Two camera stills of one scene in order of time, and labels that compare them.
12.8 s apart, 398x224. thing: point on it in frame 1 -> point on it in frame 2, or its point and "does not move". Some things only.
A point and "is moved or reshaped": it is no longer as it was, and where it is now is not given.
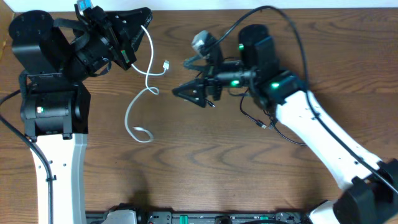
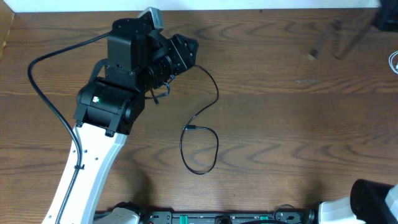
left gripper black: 116,43 -> 175,55
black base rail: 210,218 does not move
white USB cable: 155,91 is moved or reshaped
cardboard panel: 6,15 does not move
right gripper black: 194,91 -> 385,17
